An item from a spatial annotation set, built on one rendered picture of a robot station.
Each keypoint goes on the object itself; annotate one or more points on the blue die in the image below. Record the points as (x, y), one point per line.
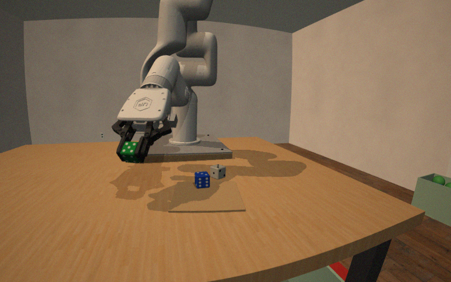
(202, 180)

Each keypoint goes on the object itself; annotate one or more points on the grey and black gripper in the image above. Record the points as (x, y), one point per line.
(144, 109)

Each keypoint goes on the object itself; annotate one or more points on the white die with black pips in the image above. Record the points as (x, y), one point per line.
(217, 171)

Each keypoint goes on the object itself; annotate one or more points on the tan flat mat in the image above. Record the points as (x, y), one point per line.
(219, 197)

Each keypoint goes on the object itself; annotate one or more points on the green die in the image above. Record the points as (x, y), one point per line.
(128, 151)

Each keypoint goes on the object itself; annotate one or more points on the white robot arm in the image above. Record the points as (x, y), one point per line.
(177, 33)

